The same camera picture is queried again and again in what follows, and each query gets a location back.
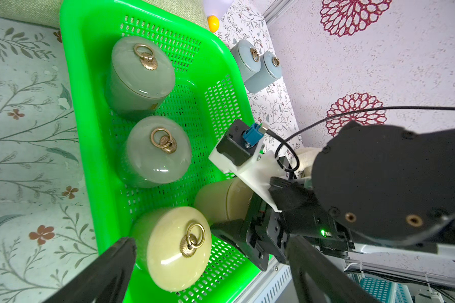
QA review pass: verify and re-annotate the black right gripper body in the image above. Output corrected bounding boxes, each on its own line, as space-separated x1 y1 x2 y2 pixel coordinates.
211 177 355 271

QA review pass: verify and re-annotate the green plastic basket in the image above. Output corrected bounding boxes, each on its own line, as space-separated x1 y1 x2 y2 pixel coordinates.
59 0 270 303

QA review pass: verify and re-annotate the yellow-green canister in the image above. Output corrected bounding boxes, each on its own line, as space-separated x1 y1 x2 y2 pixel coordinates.
130 207 212 292
193 178 254 225

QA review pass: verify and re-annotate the lavender digital clock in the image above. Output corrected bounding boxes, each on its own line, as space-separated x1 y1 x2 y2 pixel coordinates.
202 0 234 33

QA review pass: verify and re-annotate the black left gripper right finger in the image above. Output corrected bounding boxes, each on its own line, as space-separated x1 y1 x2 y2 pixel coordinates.
286 236 378 303

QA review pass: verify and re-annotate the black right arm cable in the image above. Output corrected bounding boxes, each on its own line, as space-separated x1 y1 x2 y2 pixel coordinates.
265 105 455 179

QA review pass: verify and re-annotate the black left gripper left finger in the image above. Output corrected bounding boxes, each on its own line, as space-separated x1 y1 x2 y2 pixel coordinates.
46 237 137 302

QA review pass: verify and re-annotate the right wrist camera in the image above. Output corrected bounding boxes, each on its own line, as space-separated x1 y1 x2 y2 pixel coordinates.
209 119 287 213

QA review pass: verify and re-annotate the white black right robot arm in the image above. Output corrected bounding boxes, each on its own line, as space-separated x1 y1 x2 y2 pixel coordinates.
210 120 455 270

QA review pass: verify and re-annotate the dark green canister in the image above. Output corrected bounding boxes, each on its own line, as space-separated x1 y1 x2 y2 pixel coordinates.
105 36 176 122
116 116 192 188

